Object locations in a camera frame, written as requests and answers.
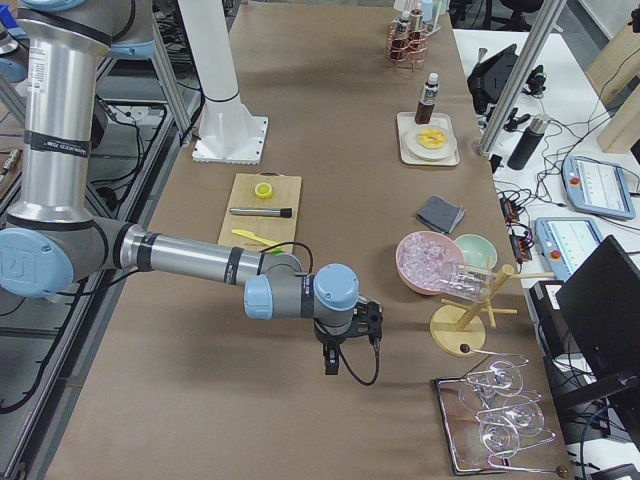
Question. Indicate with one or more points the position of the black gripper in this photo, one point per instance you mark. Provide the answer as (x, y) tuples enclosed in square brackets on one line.
[(330, 344)]

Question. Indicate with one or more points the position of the yellow glazed donut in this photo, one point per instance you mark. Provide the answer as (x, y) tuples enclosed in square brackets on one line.
[(431, 138)]

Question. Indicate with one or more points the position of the white speckled plate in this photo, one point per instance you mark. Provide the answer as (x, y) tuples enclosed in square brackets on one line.
[(431, 155)]

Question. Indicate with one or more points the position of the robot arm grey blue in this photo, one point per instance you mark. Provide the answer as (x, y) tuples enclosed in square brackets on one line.
[(14, 57), (52, 240)]

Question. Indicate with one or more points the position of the dark mirrored tray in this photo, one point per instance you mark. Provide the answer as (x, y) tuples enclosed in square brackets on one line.
[(462, 438)]

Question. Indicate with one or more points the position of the cream plastic tray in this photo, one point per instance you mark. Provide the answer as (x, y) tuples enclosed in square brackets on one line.
[(404, 121)]

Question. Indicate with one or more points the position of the dark drink bottle on tray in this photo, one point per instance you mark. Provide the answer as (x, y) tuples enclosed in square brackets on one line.
[(426, 102)]

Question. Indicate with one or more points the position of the wooden mug tree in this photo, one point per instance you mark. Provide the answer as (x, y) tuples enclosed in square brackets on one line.
[(457, 327)]

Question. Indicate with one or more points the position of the pink bowl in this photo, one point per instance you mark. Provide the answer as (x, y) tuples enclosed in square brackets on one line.
[(420, 258)]

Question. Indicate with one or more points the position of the yellow plastic knife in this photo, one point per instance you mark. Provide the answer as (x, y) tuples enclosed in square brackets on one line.
[(252, 236)]

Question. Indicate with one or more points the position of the grey tube black cap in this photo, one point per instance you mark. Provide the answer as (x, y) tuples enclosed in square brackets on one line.
[(261, 212)]

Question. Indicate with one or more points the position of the wooden cutting board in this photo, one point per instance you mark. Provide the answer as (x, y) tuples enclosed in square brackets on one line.
[(286, 194)]

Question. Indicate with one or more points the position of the clear glass on mug tree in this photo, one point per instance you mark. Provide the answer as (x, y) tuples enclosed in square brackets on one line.
[(466, 281)]

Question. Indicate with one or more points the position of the half lemon slice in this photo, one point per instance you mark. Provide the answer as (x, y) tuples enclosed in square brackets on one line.
[(263, 190)]

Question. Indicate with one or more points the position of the grey folded cloth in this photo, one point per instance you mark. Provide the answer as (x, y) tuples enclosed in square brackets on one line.
[(440, 215)]

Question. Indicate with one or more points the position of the mint green bowl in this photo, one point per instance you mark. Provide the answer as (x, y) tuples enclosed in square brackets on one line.
[(477, 251)]

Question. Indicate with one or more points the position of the black power adapter box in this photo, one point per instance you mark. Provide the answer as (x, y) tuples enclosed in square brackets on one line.
[(551, 320)]

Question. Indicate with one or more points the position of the black monitor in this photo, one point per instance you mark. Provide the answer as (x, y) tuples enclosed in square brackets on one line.
[(600, 305)]

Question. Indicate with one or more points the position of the black thermos bottle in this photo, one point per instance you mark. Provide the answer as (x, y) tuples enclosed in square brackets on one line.
[(530, 139)]

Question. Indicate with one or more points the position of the black equipment case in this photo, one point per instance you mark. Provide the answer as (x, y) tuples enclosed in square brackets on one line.
[(489, 77)]

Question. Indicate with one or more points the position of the drink bottle in rack rear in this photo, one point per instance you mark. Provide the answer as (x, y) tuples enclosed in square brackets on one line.
[(400, 37)]

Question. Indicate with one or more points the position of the drink bottle in rack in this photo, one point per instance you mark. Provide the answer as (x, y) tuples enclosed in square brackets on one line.
[(400, 37), (416, 26)]

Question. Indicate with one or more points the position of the drink bottle in rack front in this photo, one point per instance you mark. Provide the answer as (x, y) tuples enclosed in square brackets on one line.
[(416, 26)]

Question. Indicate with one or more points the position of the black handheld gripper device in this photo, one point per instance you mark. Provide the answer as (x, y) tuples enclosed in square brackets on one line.
[(534, 87)]

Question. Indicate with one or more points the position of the wire glass rack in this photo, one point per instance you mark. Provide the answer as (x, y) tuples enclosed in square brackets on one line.
[(508, 416)]

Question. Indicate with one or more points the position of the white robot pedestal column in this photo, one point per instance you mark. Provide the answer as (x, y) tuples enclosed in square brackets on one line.
[(227, 132)]

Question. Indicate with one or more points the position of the aluminium frame post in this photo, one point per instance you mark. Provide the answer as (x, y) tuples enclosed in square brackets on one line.
[(536, 39)]

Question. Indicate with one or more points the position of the copper wire bottle rack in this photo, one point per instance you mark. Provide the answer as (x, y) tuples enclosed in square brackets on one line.
[(413, 59)]

